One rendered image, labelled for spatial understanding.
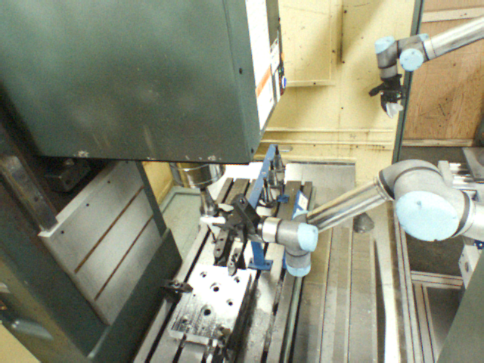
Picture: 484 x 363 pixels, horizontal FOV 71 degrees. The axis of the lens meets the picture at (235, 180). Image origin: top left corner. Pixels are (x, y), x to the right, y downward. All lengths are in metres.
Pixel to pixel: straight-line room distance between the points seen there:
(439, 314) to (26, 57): 2.18
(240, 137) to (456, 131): 3.36
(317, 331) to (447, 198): 0.81
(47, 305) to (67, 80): 0.73
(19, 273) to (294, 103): 1.47
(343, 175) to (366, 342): 0.95
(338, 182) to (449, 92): 1.96
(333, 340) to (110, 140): 1.10
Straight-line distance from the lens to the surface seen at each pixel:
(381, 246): 1.90
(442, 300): 2.35
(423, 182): 0.90
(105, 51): 0.79
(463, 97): 3.80
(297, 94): 1.91
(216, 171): 0.93
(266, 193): 1.25
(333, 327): 1.52
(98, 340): 1.54
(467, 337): 0.81
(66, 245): 1.22
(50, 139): 1.05
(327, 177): 2.07
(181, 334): 1.30
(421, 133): 3.91
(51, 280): 1.28
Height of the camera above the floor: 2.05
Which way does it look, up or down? 36 degrees down
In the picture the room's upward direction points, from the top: 11 degrees counter-clockwise
